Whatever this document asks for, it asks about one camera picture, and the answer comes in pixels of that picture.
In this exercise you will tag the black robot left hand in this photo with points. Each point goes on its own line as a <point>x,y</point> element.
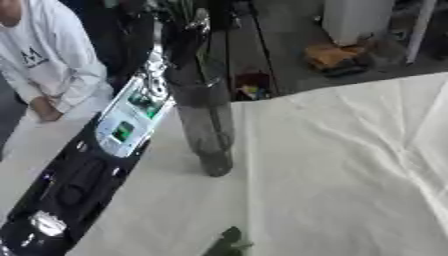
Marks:
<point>182,40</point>

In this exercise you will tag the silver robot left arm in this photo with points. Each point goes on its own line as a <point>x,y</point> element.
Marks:
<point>119,126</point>

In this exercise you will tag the dark red bag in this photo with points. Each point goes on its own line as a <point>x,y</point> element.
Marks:
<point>251,85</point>

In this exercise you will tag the person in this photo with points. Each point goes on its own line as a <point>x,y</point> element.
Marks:
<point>52,60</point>

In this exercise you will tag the orange bag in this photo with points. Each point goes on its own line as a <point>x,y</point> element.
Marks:
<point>332,58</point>

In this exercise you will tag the person's hand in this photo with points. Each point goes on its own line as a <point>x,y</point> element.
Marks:
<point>44,110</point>

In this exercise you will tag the white cabinet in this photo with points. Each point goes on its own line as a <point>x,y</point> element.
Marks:
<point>356,20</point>

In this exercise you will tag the green flower stem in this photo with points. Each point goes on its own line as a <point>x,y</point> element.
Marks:
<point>226,242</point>

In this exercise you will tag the white pole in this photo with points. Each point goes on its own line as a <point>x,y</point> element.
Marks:
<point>421,30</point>

